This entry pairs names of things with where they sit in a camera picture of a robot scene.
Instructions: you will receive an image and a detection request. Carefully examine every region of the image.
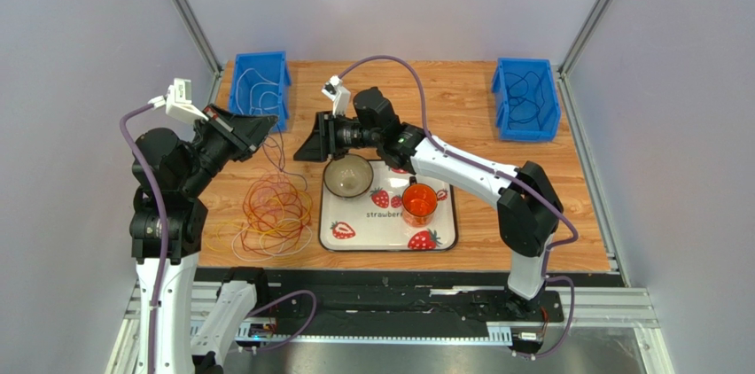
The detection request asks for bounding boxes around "grey ceramic bowl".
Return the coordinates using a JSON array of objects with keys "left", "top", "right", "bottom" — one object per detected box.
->
[{"left": 323, "top": 154, "right": 374, "bottom": 199}]

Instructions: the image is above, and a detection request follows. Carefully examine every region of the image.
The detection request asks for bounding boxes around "white cable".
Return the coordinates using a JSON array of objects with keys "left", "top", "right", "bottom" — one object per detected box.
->
[
  {"left": 230, "top": 222, "right": 314, "bottom": 262},
  {"left": 236, "top": 66, "right": 283, "bottom": 125}
]

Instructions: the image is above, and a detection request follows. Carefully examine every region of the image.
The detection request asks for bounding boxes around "aluminium front rail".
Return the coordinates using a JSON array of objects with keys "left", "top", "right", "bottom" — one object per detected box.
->
[{"left": 123, "top": 278, "right": 659, "bottom": 347}]

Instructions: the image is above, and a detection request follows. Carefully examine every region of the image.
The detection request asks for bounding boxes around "aluminium frame post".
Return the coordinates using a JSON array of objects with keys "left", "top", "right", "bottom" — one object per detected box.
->
[
  {"left": 172, "top": 0, "right": 222, "bottom": 90},
  {"left": 558, "top": 0, "right": 675, "bottom": 373}
]

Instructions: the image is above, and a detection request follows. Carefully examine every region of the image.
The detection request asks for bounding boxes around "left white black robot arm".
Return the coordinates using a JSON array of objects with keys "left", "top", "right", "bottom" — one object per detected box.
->
[{"left": 120, "top": 103, "right": 278, "bottom": 373}]

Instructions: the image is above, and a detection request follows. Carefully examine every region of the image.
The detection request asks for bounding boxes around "right blue plastic bin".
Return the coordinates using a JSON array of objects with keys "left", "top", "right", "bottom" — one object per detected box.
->
[{"left": 491, "top": 58, "right": 561, "bottom": 143}]

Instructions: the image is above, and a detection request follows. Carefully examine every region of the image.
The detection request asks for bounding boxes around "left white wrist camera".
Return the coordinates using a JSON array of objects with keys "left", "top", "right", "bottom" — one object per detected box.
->
[{"left": 147, "top": 78, "right": 208, "bottom": 125}]

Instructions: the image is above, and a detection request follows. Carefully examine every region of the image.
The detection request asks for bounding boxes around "orange translucent mug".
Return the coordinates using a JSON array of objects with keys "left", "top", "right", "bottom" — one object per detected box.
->
[{"left": 401, "top": 176, "right": 439, "bottom": 228}]

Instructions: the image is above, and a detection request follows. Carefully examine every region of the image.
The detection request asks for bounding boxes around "left blue plastic bin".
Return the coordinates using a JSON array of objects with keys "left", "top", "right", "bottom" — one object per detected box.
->
[{"left": 228, "top": 51, "right": 292, "bottom": 132}]

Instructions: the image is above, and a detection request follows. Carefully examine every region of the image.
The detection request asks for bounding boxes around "purple cable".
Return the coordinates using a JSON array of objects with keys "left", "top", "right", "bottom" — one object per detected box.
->
[
  {"left": 503, "top": 69, "right": 549, "bottom": 127},
  {"left": 259, "top": 131, "right": 309, "bottom": 191}
]

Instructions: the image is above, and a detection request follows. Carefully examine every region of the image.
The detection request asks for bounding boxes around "orange cable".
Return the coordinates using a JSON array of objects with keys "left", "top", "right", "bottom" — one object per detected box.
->
[{"left": 245, "top": 175, "right": 313, "bottom": 245}]

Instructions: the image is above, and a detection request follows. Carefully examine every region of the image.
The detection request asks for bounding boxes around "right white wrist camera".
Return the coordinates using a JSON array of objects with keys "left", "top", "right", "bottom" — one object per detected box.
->
[{"left": 322, "top": 75, "right": 351, "bottom": 116}]

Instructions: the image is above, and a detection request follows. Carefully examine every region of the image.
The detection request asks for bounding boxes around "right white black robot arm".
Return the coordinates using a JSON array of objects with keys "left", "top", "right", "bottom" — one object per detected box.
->
[{"left": 293, "top": 88, "right": 564, "bottom": 300}]

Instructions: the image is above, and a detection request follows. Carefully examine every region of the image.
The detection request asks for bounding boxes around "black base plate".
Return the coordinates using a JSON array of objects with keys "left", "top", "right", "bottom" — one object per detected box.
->
[{"left": 194, "top": 267, "right": 565, "bottom": 339}]

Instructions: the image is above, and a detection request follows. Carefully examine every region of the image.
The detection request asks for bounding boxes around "white strawberry tray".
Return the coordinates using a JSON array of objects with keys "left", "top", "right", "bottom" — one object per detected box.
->
[{"left": 319, "top": 160, "right": 458, "bottom": 252}]

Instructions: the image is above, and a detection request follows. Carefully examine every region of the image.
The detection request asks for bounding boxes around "blue plastic bin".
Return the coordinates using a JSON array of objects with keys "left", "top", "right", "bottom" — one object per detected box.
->
[
  {"left": 491, "top": 58, "right": 561, "bottom": 143},
  {"left": 228, "top": 51, "right": 292, "bottom": 132}
]

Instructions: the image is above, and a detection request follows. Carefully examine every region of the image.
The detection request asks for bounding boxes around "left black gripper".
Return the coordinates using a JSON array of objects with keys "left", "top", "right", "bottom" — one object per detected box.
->
[{"left": 179, "top": 102, "right": 278, "bottom": 196}]

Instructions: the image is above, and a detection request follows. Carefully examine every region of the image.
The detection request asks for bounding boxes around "left aluminium frame post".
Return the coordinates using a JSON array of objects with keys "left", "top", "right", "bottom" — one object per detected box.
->
[{"left": 172, "top": 0, "right": 222, "bottom": 90}]

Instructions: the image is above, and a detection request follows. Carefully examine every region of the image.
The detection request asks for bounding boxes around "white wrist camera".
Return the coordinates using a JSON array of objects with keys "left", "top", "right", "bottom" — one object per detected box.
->
[
  {"left": 322, "top": 75, "right": 351, "bottom": 116},
  {"left": 147, "top": 78, "right": 208, "bottom": 125}
]

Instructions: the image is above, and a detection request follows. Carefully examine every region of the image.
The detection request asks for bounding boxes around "right aluminium frame post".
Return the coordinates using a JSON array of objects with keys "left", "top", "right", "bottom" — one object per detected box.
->
[{"left": 558, "top": 0, "right": 675, "bottom": 373}]

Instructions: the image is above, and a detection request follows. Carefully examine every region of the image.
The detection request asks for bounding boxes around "red cable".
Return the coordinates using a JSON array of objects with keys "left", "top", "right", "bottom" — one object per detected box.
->
[{"left": 241, "top": 175, "right": 313, "bottom": 258}]

